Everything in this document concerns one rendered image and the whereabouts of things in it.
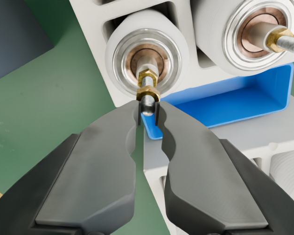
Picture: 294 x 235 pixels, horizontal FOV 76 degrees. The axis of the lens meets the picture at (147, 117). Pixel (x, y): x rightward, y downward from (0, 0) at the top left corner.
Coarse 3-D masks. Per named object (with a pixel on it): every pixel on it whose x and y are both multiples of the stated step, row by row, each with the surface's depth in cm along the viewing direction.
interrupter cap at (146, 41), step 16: (144, 32) 19; (160, 32) 19; (128, 48) 19; (144, 48) 20; (160, 48) 20; (176, 48) 19; (112, 64) 20; (128, 64) 20; (160, 64) 21; (176, 64) 20; (128, 80) 21; (160, 80) 21; (176, 80) 21
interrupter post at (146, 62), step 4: (144, 56) 20; (148, 56) 20; (140, 60) 19; (144, 60) 19; (148, 60) 19; (152, 60) 19; (140, 64) 18; (144, 64) 18; (148, 64) 18; (152, 64) 18; (156, 64) 19; (140, 68) 18; (144, 68) 18; (148, 68) 18; (152, 68) 18; (156, 68) 18; (136, 72) 18; (156, 72) 18; (136, 76) 18
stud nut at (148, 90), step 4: (140, 88) 14; (144, 88) 14; (148, 88) 13; (152, 88) 14; (140, 92) 13; (144, 92) 13; (148, 92) 13; (152, 92) 13; (156, 92) 13; (136, 96) 13; (140, 96) 13; (152, 96) 13; (156, 96) 13; (160, 96) 13; (140, 100) 14; (156, 100) 14
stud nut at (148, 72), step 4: (140, 72) 17; (144, 72) 16; (148, 72) 16; (152, 72) 17; (140, 76) 16; (144, 76) 16; (152, 76) 16; (156, 76) 17; (140, 80) 17; (156, 80) 17; (140, 84) 17; (156, 84) 17
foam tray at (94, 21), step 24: (72, 0) 23; (96, 0) 26; (120, 0) 23; (144, 0) 23; (168, 0) 24; (96, 24) 25; (192, 24) 25; (96, 48) 26; (192, 48) 27; (192, 72) 29; (216, 72) 29; (120, 96) 31
